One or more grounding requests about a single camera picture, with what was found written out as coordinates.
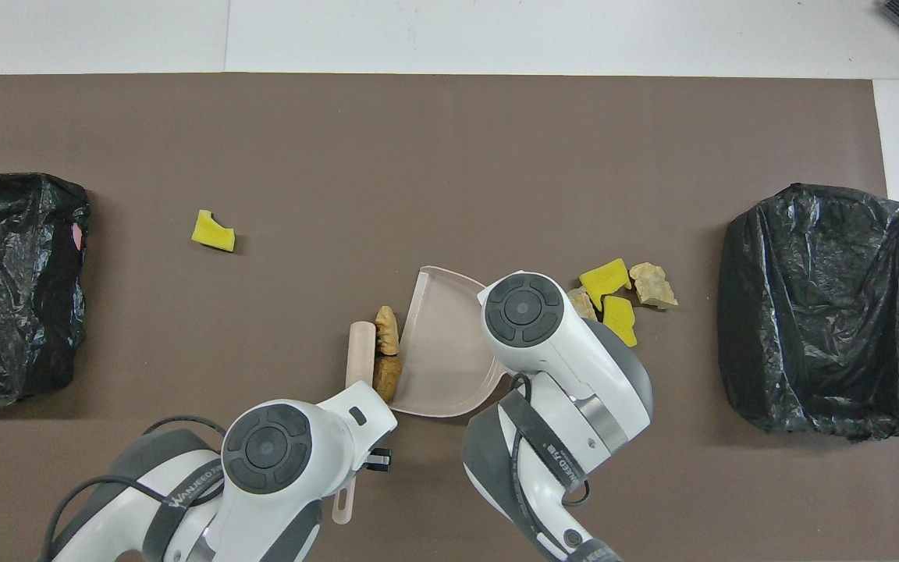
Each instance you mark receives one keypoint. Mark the rounded beige sponge chunk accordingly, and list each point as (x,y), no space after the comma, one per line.
(388,332)

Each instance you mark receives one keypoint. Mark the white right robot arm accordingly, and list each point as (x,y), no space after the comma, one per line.
(574,367)

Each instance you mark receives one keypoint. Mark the black bagged bin pink mark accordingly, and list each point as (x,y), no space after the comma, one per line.
(5,297)

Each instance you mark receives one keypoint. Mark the notched yellow sponge piece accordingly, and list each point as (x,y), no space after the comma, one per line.
(210,232)

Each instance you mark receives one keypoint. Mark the beige hand brush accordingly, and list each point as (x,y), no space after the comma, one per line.
(360,351)

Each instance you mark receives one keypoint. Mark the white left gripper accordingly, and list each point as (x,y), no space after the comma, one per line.
(360,417)

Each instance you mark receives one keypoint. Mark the brown table mat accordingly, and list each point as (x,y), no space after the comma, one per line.
(449,156)

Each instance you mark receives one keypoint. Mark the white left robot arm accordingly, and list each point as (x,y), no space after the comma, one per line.
(266,449)

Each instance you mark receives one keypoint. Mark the orange brown sponge chunk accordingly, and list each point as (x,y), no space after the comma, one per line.
(387,376)

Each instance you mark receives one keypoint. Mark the beige plastic dustpan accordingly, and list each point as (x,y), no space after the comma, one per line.
(442,343)

